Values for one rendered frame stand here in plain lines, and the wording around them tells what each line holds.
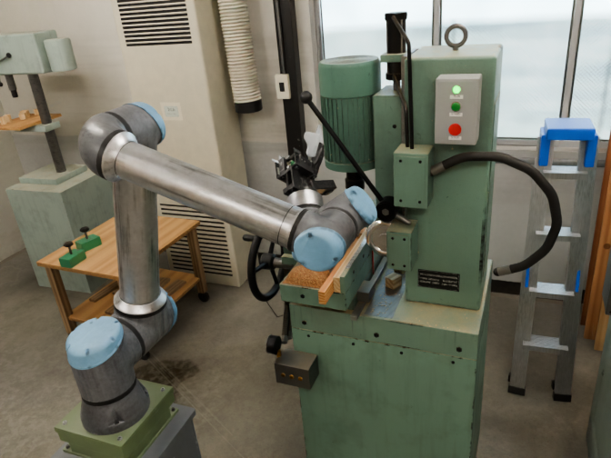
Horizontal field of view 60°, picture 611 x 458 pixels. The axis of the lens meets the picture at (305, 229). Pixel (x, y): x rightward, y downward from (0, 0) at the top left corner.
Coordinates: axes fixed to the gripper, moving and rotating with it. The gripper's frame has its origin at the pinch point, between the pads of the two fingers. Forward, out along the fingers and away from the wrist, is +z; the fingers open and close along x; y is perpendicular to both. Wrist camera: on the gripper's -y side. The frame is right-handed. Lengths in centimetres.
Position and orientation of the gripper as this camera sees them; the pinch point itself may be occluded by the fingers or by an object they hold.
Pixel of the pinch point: (301, 141)
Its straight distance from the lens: 142.2
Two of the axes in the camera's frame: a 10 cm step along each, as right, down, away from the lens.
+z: -1.1, -8.3, 5.4
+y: -7.1, -3.2, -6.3
